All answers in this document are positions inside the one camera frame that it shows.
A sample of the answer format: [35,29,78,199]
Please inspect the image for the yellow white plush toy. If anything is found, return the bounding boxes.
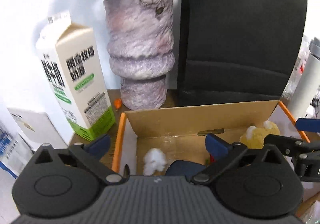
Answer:
[240,121,280,149]

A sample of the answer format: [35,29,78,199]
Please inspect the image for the white green milk carton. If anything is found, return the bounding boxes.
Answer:
[35,11,115,141]

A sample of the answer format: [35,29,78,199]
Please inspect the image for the small orange object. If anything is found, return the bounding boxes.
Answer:
[113,98,122,110]

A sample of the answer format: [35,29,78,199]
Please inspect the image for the orange cardboard box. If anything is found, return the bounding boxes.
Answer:
[111,100,320,216]

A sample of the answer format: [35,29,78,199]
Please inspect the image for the purple ceramic vase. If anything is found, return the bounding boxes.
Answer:
[104,0,175,110]

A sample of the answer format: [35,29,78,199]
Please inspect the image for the blue white box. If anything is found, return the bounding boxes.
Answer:
[0,122,34,178]

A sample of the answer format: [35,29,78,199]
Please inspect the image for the black paper bag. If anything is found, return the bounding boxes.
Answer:
[177,0,308,106]

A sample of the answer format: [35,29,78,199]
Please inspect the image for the white cardboard box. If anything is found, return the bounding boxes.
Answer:
[8,108,67,150]

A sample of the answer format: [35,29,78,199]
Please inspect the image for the white thermos bottle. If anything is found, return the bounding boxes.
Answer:
[287,38,320,120]

